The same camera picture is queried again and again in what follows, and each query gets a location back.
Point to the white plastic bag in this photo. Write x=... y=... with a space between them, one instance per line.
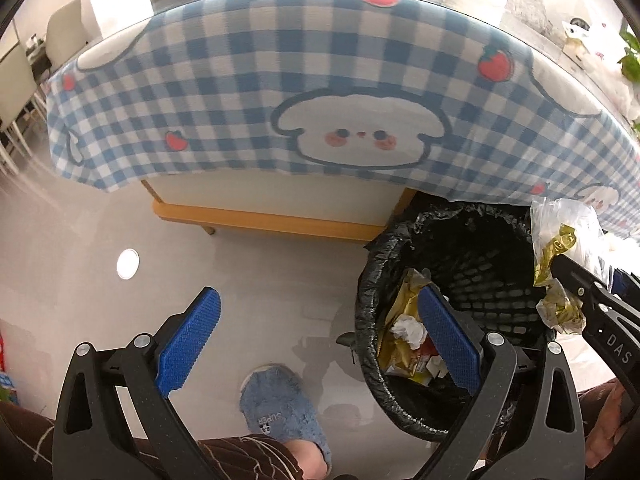
x=620 y=90

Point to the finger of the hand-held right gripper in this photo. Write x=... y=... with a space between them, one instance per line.
x=627 y=287
x=610 y=320

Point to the black trash bin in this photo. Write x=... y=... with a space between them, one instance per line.
x=475 y=280

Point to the grey sofa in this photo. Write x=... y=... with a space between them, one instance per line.
x=525 y=5

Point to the brown paper bag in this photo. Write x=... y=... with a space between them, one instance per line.
x=575 y=42

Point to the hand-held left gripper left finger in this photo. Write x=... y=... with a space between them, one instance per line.
x=187 y=340

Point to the green potted plant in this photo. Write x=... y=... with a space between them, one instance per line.
x=632 y=60

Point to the red print plastic bag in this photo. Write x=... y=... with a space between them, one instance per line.
x=605 y=42

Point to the wooden table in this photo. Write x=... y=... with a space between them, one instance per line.
x=260 y=220

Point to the gold clear plastic wrapper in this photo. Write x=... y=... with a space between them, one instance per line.
x=560 y=230

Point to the blue checked tablecloth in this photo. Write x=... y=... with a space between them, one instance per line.
x=250 y=70

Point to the yellow paper bag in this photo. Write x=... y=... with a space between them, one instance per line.
x=400 y=300

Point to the blue fuzzy slipper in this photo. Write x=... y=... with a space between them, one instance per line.
x=280 y=400

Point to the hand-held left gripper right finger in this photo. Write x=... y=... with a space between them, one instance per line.
x=450 y=340

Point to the white tissue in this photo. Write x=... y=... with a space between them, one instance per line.
x=407 y=330

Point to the person's right hand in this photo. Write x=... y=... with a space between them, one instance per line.
x=612 y=425

